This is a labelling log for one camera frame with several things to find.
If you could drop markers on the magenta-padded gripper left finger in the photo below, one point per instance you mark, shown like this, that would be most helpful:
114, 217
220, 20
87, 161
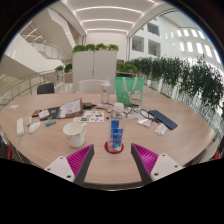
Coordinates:
79, 159

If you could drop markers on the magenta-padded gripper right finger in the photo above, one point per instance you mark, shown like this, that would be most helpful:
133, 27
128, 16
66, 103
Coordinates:
147, 158

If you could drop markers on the clear water bottle blue label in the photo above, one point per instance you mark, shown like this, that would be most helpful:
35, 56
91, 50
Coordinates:
116, 131

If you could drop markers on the white ceramic mug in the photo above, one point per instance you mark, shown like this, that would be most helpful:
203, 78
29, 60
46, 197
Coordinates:
75, 133

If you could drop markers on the flat round red coaster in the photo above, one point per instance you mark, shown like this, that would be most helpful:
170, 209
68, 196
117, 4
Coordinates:
106, 148

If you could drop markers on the small white packet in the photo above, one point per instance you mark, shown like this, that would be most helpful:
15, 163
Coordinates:
161, 128

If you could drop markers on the white sticker sheet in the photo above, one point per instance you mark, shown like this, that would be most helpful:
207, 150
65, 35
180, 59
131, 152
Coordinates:
91, 116

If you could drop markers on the brown booklet with white paper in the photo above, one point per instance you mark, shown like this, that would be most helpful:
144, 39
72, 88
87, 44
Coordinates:
70, 108

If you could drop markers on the small black box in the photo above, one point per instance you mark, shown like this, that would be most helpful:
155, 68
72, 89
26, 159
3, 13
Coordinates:
88, 105

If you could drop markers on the white computer mouse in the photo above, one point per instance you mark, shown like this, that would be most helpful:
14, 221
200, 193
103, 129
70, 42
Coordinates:
34, 127

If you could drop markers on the white card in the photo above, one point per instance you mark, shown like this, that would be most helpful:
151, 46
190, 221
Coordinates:
44, 114

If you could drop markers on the small white adapter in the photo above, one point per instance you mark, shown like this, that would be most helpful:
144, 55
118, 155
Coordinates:
29, 120

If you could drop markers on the dark red phone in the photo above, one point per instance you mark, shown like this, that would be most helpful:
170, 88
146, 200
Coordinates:
36, 112

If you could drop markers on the white power strip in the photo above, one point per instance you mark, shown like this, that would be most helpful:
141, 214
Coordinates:
20, 126

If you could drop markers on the green tote bag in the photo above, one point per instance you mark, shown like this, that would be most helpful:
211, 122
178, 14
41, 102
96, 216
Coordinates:
130, 91

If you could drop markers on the tall clear bottle white lid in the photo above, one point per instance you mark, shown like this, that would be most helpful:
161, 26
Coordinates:
105, 93

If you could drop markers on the red and black chair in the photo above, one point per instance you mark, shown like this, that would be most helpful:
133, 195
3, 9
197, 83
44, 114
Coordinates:
7, 151

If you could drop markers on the black office chair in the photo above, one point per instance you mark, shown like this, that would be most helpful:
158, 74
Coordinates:
45, 88

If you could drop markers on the small white paper note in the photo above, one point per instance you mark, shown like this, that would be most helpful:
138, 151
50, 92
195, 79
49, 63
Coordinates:
14, 107

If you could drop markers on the low planter with green plants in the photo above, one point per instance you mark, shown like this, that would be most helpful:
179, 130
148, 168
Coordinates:
63, 70
126, 68

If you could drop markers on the green hedge row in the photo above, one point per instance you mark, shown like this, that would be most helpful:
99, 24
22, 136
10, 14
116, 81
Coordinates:
186, 76

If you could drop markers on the glass railing with wooden handrail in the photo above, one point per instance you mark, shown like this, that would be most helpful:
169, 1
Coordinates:
26, 82

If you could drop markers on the white cabinet topped with plants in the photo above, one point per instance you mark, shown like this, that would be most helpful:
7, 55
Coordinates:
95, 65

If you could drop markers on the ceiling strip lights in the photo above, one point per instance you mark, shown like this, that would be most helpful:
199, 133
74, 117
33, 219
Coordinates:
106, 20

